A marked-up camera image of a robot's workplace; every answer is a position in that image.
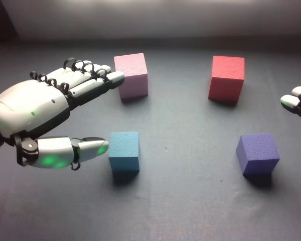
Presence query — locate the small purple foam cube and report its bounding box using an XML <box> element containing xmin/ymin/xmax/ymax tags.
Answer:
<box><xmin>235</xmin><ymin>133</ymin><xmax>281</xmax><ymax>178</ymax></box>

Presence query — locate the pink foam cube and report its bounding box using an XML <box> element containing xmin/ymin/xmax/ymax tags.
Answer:
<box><xmin>113</xmin><ymin>52</ymin><xmax>149</xmax><ymax>101</ymax></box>

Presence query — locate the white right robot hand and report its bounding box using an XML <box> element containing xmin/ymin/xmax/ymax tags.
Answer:
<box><xmin>280</xmin><ymin>80</ymin><xmax>301</xmax><ymax>169</ymax></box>

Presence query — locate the red foam cube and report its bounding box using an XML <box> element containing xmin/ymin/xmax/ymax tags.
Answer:
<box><xmin>207</xmin><ymin>55</ymin><xmax>246</xmax><ymax>102</ymax></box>

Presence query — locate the small blue foam cube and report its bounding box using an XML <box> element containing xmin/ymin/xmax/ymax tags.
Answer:
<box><xmin>107</xmin><ymin>131</ymin><xmax>141</xmax><ymax>176</ymax></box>

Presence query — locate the grey table cloth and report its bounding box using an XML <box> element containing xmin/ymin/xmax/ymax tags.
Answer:
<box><xmin>0</xmin><ymin>37</ymin><xmax>301</xmax><ymax>241</ymax></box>

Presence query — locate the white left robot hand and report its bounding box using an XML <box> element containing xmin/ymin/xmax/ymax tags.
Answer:
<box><xmin>0</xmin><ymin>57</ymin><xmax>125</xmax><ymax>172</ymax></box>

